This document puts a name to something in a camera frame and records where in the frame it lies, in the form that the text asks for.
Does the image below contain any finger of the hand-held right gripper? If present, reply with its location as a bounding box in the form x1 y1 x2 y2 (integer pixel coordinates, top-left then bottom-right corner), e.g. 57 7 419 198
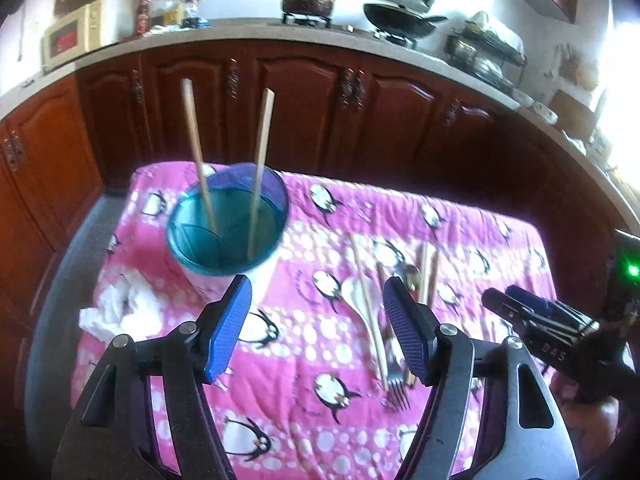
481 286 583 342
504 284 599 334

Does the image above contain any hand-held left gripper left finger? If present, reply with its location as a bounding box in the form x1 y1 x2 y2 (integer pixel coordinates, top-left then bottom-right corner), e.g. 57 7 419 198
52 274 253 480

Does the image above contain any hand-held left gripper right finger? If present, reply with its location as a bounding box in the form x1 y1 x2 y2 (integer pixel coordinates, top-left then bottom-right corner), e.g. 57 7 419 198
382 276 581 480

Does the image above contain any metal spoon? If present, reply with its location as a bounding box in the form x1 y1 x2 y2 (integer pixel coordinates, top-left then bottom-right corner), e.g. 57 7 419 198
400 263 422 292

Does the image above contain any metal fork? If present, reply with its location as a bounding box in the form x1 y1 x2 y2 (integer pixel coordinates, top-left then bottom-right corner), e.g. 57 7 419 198
375 261 412 412

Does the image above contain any white ceramic spoon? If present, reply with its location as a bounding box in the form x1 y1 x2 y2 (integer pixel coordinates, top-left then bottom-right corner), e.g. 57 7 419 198
341 276 390 373

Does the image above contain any teal plastic cup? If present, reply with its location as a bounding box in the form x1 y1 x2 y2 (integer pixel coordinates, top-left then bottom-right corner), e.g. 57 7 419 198
166 162 290 308

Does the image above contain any person's right hand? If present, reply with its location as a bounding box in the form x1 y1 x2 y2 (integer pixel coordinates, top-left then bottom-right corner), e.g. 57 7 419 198
562 387 623 466

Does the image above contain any pink penguin printed blanket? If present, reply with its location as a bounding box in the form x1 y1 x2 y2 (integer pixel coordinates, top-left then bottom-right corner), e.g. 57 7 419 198
70 161 559 480

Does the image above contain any crumpled white tissue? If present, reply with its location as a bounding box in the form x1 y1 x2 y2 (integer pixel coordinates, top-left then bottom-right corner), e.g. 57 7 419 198
78 266 164 339

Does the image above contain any wooden cutting board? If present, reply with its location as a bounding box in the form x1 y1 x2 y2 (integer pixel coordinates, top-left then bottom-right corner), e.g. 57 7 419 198
547 89 599 142

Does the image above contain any hanging bamboo brush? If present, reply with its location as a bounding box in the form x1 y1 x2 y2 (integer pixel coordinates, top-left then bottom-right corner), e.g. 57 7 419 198
555 42 601 92

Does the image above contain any brown wooden base cabinet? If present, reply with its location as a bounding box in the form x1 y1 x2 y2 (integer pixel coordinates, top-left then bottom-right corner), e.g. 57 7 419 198
0 76 107 411
75 40 621 241

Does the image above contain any black dish rack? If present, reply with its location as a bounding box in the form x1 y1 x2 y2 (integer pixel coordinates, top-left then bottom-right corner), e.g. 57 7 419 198
444 10 529 85

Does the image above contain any black wok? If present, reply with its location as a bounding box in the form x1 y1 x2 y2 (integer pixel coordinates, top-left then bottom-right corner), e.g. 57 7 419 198
362 2 449 39

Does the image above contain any gas stove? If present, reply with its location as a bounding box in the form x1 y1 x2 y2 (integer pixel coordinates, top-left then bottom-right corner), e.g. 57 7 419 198
279 10 422 50

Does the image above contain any red label sauce bottle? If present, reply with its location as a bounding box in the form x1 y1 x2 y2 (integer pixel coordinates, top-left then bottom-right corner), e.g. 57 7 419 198
135 0 154 37

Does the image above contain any dark yellow cap bottle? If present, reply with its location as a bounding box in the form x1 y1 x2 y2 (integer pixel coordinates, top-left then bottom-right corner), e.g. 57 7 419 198
181 0 206 29

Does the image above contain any cream microwave oven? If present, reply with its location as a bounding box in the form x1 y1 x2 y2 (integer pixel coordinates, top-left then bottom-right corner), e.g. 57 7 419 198
41 0 137 69

